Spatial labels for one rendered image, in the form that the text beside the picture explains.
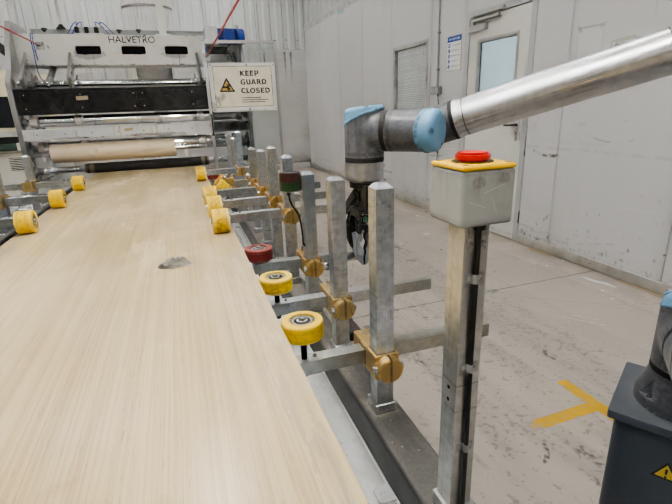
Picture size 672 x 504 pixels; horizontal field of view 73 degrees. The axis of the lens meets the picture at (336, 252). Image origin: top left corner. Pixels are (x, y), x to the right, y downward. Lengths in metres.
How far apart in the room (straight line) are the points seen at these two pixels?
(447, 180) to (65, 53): 3.50
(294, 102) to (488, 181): 9.77
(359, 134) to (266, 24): 9.29
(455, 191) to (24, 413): 0.64
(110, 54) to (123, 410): 3.30
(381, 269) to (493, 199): 0.33
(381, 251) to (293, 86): 9.52
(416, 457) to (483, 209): 0.49
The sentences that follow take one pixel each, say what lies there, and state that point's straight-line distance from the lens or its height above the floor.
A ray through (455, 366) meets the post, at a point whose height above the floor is 0.96.
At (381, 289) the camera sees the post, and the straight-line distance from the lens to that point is 0.83.
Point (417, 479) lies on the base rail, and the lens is 0.84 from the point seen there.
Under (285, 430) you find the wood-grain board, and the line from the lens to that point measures 0.62.
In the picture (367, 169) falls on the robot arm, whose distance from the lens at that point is 1.03.
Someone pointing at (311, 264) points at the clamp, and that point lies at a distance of 1.28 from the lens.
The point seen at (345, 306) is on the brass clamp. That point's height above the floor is 0.83.
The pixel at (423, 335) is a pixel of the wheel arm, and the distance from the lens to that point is 0.98.
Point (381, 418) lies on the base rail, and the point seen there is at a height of 0.70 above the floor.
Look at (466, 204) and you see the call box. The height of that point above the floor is 1.18.
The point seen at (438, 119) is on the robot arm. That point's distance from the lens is 1.00.
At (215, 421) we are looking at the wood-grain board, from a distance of 0.65.
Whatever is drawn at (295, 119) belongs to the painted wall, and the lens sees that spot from 10.25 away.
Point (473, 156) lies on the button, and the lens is 0.54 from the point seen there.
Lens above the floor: 1.29
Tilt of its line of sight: 18 degrees down
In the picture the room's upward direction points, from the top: 2 degrees counter-clockwise
